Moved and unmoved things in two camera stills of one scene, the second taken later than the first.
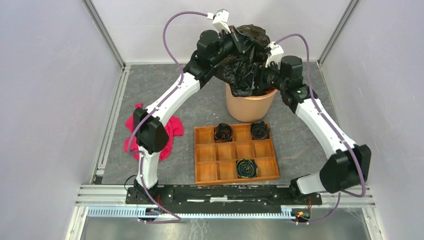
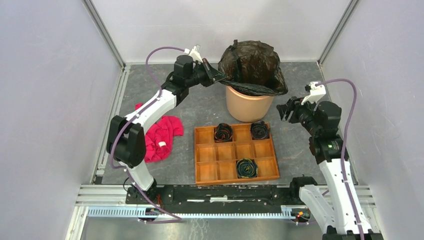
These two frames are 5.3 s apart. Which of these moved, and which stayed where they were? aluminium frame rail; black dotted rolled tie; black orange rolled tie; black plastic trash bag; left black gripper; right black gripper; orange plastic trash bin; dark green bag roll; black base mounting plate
Moved: right black gripper; left black gripper; black plastic trash bag
Stayed: aluminium frame rail; dark green bag roll; orange plastic trash bin; black base mounting plate; black orange rolled tie; black dotted rolled tie
